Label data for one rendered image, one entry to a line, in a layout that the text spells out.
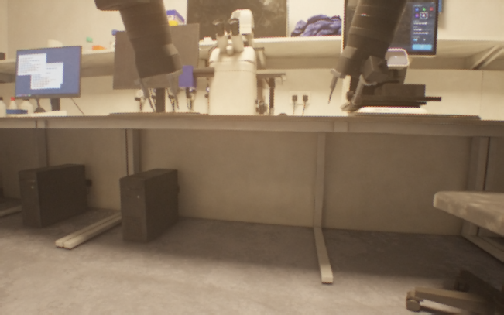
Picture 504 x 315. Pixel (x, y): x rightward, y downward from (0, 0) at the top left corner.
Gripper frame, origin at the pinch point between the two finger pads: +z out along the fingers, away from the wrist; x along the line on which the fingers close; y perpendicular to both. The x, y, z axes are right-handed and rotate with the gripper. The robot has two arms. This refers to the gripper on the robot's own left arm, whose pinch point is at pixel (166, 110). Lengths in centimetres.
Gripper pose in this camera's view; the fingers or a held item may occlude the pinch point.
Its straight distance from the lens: 49.8
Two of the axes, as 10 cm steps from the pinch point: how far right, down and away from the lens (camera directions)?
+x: -9.8, 0.8, 1.9
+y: 1.3, -4.9, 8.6
